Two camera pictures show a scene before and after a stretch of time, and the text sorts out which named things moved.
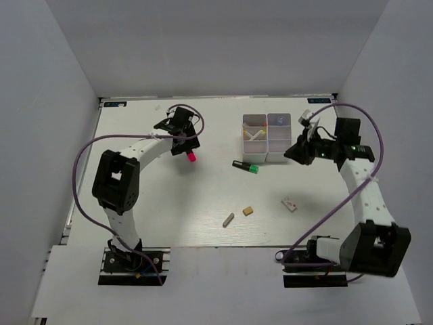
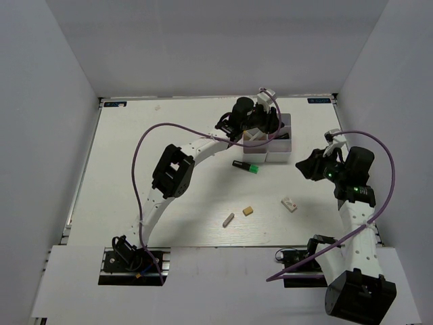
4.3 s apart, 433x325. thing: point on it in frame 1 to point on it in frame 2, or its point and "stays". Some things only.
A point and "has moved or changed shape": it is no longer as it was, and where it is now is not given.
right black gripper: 301,151 to 314,162
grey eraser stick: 228,220 stays
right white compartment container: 279,134 stays
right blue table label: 318,100 stays
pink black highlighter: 192,157 has moved or changed shape
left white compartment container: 255,138 stays
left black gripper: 192,143 to 271,120
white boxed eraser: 290,205 stays
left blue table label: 114,103 stays
